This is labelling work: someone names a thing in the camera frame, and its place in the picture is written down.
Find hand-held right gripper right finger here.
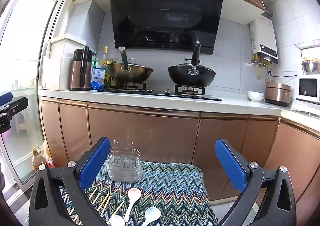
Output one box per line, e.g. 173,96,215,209
215,138,297,226

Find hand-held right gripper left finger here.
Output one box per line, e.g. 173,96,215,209
29,137,112,226

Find clear utensil holder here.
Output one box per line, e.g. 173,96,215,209
106,139,144,183

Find row of bamboo chopsticks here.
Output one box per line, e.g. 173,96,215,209
61,187,125,225

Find white ceramic spoon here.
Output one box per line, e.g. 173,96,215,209
109,215,125,226
144,207,162,226
124,188,142,223

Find plastic bag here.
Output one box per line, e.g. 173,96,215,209
42,141,57,169

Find cooking oil bottle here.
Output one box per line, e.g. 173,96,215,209
32,148,48,171

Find sliding glass door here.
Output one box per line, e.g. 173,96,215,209
0,0,72,191

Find zigzag patterned cloth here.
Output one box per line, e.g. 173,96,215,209
25,161,219,226

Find copper and black kettle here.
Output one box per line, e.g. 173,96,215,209
69,46,93,91

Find white bowl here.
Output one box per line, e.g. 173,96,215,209
248,91,264,102

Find blue and white salt bag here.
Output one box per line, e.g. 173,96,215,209
91,67,105,90

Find copper rice cooker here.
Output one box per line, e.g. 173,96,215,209
264,81,292,107

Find black wok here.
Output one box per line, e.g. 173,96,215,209
167,41,217,88

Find black gas stove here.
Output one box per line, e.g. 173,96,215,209
97,82,223,102

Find water heater pipes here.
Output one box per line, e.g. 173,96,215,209
251,55,273,79

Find bronze wok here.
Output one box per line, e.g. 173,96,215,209
107,46,154,83

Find yellow-capped oil bottle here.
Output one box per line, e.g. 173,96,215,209
100,46,112,89

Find white microwave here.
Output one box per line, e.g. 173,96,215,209
296,77,320,104

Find glass bowl with lid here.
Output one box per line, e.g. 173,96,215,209
301,57,320,75

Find white water heater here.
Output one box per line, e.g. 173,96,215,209
249,14,278,64

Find black range hood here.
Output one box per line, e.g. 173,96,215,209
110,0,224,55

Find black power cable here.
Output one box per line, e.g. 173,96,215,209
269,68,298,77

